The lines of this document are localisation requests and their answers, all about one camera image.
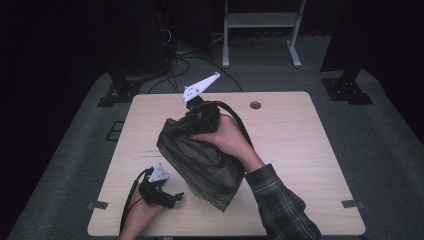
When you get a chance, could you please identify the black plastic garbage bag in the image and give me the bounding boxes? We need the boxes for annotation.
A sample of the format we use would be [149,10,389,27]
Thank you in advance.
[156,116,246,213]

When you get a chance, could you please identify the person's left hand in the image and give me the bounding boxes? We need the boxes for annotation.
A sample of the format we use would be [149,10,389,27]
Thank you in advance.
[119,192,166,240]

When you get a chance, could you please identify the right hand-held gripper black cable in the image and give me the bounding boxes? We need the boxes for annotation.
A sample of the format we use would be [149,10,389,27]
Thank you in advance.
[213,100,254,148]

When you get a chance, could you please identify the dark equipment cabinet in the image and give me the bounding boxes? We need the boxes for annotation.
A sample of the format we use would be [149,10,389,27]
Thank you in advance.
[108,0,174,76]

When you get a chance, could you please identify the grey tape strip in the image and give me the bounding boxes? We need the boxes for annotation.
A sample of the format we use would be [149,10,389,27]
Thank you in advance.
[341,199,366,210]
[87,200,109,211]

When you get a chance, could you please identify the left hand-held gripper black cable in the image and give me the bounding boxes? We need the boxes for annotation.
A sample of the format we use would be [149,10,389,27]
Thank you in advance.
[119,167,155,235]

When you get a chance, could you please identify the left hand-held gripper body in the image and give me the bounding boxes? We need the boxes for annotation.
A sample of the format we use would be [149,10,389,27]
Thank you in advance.
[138,162,178,210]

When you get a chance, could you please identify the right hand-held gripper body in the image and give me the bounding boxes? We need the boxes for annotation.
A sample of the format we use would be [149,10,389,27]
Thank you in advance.
[181,71,222,134]

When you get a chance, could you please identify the hand-held gripper black cable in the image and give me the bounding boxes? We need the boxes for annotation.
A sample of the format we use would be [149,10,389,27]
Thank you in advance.
[213,100,254,148]
[119,167,155,235]

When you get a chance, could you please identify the black metal stand base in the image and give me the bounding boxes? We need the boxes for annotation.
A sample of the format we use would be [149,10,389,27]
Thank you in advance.
[320,68,374,106]
[96,63,144,108]

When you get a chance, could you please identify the black floor cables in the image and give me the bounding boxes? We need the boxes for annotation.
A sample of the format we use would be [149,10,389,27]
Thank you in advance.
[146,29,244,94]

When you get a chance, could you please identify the white metal stand frame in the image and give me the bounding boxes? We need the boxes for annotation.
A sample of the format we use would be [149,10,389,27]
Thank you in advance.
[222,0,307,69]

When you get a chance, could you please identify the person's right hand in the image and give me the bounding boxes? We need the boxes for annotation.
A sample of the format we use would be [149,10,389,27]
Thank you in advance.
[190,114,266,174]

